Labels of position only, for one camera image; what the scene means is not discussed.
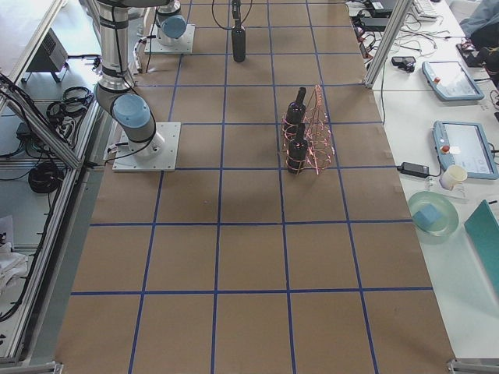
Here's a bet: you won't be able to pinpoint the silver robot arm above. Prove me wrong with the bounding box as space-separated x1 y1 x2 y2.
155 0 187 46
95 1 187 157

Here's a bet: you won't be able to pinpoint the dark wine bottle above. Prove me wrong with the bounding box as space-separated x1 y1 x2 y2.
284 87 306 136
286 123 308 175

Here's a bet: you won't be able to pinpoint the dark wine bottle right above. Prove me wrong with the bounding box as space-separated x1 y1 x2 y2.
284 87 306 136

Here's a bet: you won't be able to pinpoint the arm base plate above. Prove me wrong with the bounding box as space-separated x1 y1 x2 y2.
144 24 195 55
111 122 181 172

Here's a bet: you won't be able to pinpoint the far teach pendant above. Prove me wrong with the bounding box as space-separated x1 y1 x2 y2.
422 61 484 101

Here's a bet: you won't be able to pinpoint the near teach pendant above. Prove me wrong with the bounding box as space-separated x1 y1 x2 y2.
432 121 498 180

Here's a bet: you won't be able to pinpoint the green glass bowl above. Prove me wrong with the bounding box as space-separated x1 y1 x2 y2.
408 191 459 237

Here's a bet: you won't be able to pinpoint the blue sponge block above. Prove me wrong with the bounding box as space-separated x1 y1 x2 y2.
412 203 442 230

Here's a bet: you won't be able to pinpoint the teach pendant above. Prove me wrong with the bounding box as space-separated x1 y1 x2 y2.
432 121 498 180
422 61 484 101

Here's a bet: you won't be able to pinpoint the aluminium frame post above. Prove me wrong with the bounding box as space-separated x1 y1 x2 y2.
364 0 412 89

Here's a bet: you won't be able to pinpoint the teal folder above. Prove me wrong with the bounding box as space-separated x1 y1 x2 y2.
464 199 498 293

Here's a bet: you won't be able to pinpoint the dark wine bottle left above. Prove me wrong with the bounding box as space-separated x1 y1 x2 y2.
286 123 308 175

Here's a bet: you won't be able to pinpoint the black power adapter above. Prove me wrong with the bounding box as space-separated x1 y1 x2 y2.
397 162 430 178

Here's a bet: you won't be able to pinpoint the grey control box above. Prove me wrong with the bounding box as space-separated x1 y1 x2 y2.
21 28 69 83

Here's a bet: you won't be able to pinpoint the white paper cup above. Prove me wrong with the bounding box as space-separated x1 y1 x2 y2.
439 164 468 190

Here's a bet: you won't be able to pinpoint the copper wire wine basket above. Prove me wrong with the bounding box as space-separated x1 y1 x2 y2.
281 85 335 174

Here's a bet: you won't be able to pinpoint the dark wine bottle carried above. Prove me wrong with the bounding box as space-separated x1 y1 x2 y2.
231 19 246 63

